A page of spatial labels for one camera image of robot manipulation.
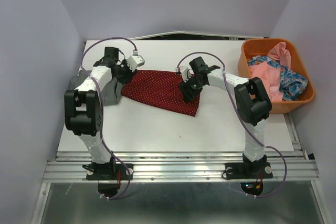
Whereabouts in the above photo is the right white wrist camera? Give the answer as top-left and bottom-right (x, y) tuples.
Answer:
(175, 67), (193, 82)

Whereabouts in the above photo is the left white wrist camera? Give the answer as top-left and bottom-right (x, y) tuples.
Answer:
(127, 55), (145, 72)

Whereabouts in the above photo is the purple cable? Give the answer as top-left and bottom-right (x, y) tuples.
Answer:
(79, 36), (139, 200)
(176, 52), (287, 199)

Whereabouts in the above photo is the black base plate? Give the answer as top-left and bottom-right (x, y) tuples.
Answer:
(82, 163), (133, 180)
(222, 162), (274, 180)

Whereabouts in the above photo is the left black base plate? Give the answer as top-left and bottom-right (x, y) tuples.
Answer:
(82, 163), (133, 180)

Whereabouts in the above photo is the grey skirt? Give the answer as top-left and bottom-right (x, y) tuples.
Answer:
(69, 70), (123, 106)

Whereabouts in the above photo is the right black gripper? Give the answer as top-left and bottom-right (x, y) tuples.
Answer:
(177, 74), (205, 102)

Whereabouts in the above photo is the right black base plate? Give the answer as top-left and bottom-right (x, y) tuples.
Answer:
(222, 162), (274, 180)

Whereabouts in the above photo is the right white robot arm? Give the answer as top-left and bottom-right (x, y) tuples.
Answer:
(175, 57), (272, 177)

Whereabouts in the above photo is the orange plastic bin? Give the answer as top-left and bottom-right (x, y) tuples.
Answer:
(237, 38), (315, 114)

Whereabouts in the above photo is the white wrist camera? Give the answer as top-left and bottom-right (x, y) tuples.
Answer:
(175, 67), (193, 82)
(127, 55), (145, 72)

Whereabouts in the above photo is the blue floral skirt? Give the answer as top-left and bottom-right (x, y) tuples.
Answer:
(248, 56), (309, 101)

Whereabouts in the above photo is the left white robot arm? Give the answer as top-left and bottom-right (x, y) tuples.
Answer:
(64, 47), (145, 180)

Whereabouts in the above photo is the pink garment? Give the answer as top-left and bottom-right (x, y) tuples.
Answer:
(248, 42), (291, 102)

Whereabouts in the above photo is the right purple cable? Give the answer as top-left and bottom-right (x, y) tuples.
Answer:
(176, 52), (287, 199)

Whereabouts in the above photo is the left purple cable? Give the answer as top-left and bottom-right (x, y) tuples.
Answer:
(79, 36), (139, 200)

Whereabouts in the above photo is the red dotted skirt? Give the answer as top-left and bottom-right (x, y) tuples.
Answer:
(121, 70), (200, 117)

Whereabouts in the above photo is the aluminium rail frame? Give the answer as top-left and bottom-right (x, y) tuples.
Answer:
(32, 114), (333, 223)

